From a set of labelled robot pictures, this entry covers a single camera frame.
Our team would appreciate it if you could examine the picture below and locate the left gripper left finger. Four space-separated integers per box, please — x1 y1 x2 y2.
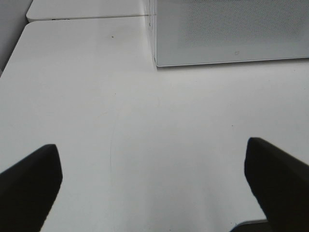
0 144 63 232

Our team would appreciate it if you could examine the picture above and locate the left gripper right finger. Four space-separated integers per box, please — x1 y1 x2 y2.
244 137 309 232

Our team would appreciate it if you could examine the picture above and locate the white microwave door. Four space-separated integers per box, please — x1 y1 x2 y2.
151 0 309 67

